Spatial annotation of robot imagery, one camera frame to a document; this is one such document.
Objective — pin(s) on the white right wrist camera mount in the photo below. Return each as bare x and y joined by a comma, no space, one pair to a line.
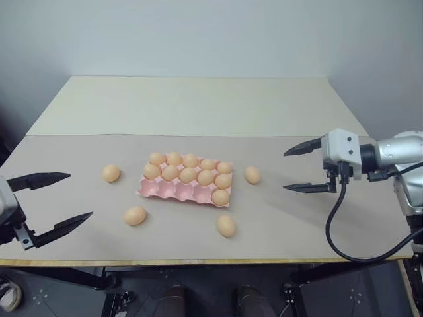
342,145

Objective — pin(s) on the black floor plate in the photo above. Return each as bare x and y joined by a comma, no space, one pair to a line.
357,297
62,300

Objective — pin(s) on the black table frame beam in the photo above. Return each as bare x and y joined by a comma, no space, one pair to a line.
343,272

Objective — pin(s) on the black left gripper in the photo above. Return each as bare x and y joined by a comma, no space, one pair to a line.
10,224

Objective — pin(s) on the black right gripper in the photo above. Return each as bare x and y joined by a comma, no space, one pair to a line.
331,176

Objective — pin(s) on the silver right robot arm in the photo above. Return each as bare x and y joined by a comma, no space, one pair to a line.
396,148

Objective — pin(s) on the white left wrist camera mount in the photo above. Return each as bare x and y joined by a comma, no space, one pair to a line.
6,198

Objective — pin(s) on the white shoe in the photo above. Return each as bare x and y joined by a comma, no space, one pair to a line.
10,292

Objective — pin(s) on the brown egg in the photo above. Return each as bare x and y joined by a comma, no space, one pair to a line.
208,164
224,167
220,197
205,177
252,174
188,175
135,216
152,171
170,173
174,158
226,226
190,160
223,181
111,173
157,158

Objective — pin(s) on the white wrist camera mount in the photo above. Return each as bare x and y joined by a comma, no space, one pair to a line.
342,145
6,198

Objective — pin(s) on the dark brown rounded shape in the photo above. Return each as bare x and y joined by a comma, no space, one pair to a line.
172,302
250,302

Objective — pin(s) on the pink egg tray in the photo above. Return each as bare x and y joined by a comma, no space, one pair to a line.
172,193

